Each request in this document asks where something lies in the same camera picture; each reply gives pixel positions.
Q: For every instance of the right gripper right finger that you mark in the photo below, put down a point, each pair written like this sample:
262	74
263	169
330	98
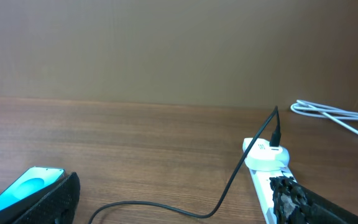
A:
295	204

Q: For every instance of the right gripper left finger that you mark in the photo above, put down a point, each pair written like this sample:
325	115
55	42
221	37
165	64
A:
55	203

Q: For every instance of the Galaxy S25 smartphone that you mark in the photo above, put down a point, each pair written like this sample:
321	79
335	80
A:
31	181

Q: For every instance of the white power strip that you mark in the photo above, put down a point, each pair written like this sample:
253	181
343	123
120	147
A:
261	180

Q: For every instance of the white USB charger plug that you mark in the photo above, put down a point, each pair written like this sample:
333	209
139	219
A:
263	157

